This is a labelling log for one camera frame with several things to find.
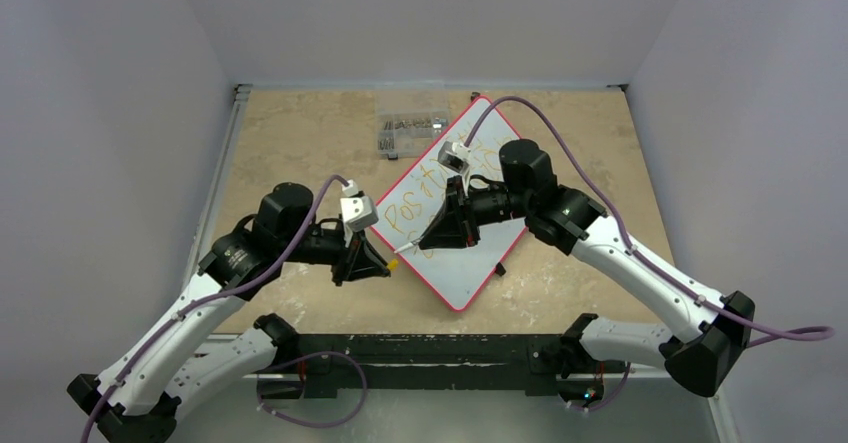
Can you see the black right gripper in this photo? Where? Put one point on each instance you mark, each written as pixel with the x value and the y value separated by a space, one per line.
pixel 462 210

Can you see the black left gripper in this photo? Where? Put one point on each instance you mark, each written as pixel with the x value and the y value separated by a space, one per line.
pixel 357 268

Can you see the white whiteboard marker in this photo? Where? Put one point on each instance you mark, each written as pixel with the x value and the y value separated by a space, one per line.
pixel 406 247

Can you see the red framed whiteboard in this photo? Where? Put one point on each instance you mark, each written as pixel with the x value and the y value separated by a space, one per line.
pixel 405 210

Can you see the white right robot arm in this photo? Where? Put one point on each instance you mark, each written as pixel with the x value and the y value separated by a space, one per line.
pixel 700 335

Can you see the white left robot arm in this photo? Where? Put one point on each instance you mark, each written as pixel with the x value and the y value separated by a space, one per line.
pixel 144 395

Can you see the clear plastic marker holder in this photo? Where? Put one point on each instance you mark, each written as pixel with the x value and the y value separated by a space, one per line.
pixel 408 121

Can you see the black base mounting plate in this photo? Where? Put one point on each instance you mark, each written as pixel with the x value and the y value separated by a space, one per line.
pixel 535 364

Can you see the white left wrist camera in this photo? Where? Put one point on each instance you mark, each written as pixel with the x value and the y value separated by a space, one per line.
pixel 358 210

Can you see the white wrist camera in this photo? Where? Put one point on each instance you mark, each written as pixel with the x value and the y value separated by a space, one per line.
pixel 454 156
pixel 358 210

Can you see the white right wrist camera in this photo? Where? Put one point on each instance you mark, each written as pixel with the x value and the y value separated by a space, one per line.
pixel 454 156

